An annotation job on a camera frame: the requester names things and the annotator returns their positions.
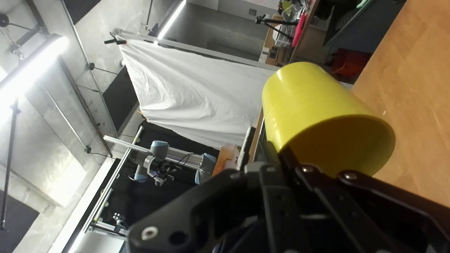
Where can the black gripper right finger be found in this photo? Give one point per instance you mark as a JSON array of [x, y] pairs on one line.
[[378, 216]]

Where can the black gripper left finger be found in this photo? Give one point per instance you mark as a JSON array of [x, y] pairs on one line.
[[280, 211]]

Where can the yellow plastic cup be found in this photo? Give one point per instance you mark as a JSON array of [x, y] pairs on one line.
[[312, 115]]

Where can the white hanging sheet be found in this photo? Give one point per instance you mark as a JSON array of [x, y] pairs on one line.
[[206, 100]]

